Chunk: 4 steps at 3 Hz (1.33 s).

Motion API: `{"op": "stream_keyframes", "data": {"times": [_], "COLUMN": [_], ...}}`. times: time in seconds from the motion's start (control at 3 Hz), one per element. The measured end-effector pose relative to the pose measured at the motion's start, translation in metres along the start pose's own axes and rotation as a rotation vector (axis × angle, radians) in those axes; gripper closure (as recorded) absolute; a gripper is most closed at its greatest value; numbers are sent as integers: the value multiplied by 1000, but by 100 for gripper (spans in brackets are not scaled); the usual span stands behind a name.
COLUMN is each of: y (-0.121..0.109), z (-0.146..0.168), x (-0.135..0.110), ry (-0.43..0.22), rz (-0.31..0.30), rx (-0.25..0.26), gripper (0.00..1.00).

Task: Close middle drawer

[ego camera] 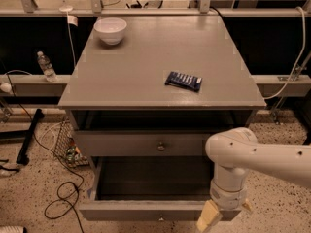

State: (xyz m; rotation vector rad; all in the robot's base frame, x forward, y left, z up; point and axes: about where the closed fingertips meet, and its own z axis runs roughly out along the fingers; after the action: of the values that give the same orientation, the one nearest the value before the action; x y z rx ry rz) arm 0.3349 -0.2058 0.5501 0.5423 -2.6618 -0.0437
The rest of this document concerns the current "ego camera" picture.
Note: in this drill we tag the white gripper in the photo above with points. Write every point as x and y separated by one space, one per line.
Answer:
227 197

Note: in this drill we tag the grey drawer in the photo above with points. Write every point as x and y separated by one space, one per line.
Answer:
128 188
94 143

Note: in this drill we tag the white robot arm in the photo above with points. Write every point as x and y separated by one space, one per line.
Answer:
235 153

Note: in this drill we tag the grey top drawer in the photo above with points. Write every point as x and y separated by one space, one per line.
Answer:
94 143

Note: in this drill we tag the grey wooden drawer cabinet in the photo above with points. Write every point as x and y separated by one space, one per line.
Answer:
120 89

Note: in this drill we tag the blue snack packet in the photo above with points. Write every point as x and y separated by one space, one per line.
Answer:
184 81

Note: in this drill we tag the black metal bar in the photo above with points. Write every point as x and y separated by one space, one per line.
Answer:
22 156

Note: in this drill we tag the white ceramic bowl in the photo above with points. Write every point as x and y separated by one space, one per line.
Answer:
110 30

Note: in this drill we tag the clear plastic water bottle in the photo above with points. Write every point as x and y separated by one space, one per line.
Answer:
46 66

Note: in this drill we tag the wire mesh basket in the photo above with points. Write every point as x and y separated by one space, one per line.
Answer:
66 148

